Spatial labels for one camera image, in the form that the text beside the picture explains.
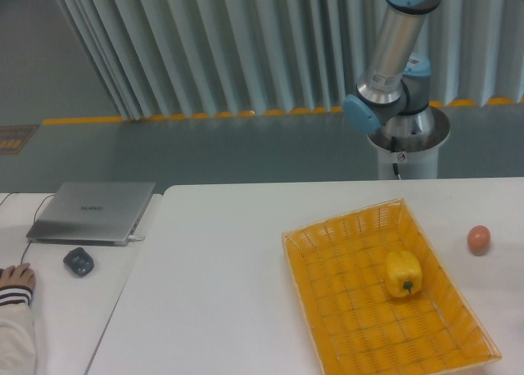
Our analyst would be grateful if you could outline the person's hand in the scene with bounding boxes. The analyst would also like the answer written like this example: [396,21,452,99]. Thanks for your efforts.
[0,263,36,292]

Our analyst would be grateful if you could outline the white sleeved forearm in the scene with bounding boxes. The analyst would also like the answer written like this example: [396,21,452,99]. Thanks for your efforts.
[1,286,37,374]

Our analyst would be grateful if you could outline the yellow bell pepper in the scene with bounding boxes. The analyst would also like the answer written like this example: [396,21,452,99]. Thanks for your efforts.
[385,250,422,298]

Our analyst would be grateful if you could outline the yellow woven basket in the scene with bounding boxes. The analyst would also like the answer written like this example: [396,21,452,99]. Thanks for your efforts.
[282,199,501,374]

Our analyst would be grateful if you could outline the thin black mouse cable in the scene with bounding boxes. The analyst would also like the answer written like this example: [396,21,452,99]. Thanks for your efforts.
[0,192,56,266]

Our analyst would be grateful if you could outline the small black device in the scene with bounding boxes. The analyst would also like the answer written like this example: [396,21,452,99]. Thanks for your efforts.
[63,247,95,278]

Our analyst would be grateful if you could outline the brown egg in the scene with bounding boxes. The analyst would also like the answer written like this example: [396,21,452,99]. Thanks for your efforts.
[467,225,490,256]

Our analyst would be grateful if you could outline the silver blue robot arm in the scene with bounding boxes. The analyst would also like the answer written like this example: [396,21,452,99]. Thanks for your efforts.
[342,0,523,133]

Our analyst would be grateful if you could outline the grey pleated curtain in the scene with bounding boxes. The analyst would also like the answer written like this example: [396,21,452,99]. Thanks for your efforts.
[56,0,523,120]

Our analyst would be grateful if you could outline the silver closed laptop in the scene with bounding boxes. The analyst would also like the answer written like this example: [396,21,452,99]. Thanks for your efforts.
[26,182,155,246]

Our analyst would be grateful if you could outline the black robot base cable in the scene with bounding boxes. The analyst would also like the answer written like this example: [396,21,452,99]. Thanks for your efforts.
[390,135,402,181]

